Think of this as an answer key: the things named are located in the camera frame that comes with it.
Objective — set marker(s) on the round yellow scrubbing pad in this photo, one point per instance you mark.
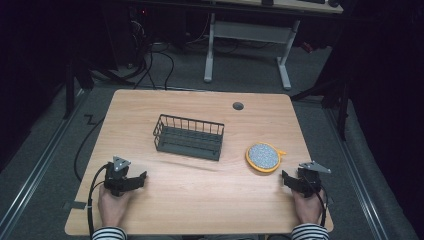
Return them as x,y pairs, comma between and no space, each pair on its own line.
263,156

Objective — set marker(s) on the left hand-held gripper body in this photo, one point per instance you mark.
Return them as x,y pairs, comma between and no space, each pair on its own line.
116,173

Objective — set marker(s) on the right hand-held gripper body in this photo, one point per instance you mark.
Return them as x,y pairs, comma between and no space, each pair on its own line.
310,178

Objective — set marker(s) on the white-legged desk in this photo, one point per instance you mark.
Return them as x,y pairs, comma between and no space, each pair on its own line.
250,31

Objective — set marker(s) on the grey tape strip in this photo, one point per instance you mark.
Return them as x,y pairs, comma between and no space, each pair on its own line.
78,205

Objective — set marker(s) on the black metal stand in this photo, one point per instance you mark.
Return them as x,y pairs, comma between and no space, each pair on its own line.
340,106
69,93

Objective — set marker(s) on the person's left hand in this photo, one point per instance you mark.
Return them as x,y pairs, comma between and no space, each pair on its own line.
112,206

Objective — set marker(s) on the dark computer tower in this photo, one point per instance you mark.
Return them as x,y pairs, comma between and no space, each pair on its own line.
120,36

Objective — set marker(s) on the grey floor rail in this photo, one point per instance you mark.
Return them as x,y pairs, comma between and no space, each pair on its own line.
358,186
36,170

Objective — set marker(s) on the person's right hand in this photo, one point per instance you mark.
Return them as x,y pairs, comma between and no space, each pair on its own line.
308,208

